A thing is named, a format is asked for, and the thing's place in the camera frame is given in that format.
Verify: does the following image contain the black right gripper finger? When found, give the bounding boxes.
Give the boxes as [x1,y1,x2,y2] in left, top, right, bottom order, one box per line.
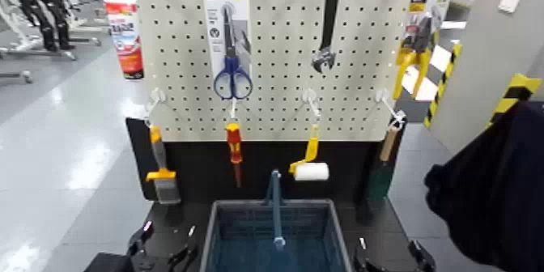
[407,239,436,272]
[353,237,372,272]

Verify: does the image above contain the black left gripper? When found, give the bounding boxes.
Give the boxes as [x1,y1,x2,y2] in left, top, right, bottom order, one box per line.
[84,220,198,272]

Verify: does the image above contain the wooden handled green tool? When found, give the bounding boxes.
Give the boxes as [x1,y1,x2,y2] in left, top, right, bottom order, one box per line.
[367,125,402,200]

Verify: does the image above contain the blue grey plastic crate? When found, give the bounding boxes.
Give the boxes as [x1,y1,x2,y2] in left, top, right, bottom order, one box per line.
[199,169,354,272]

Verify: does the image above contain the black back panel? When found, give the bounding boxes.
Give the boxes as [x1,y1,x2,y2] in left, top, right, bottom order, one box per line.
[125,117,407,206]

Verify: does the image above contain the red yellow screwdriver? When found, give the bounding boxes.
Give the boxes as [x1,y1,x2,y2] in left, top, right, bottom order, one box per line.
[225,122,244,189]

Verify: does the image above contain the beige perforated pegboard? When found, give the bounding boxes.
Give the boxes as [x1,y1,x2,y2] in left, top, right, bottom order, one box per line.
[134,0,432,142]

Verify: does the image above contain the red and white tube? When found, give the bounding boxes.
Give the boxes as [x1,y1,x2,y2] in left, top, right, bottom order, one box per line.
[101,0,146,81]

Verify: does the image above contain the grey wheeled stand base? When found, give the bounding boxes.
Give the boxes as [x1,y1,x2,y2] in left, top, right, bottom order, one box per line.
[0,45,79,63]

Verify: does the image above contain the black adjustable wrench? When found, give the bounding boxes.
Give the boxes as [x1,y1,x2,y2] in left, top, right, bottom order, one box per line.
[311,0,340,74]

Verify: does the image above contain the black humanoid robot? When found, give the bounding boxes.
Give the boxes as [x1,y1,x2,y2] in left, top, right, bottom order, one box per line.
[4,0,75,52]

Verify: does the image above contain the yellow handled paint brush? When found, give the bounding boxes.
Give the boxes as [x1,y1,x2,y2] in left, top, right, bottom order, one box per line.
[145,125,181,206]

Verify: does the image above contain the yellow handled paint roller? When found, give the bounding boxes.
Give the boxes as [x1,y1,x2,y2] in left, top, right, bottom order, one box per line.
[288,124,330,182]

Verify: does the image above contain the yellow handled pliers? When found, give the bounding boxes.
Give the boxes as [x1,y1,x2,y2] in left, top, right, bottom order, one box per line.
[393,11,435,100]

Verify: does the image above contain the blue handled scissors in package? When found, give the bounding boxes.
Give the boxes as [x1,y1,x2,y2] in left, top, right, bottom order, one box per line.
[202,0,253,80]

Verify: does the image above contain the white wall plate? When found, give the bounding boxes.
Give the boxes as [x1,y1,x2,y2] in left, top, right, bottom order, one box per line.
[498,0,525,14]

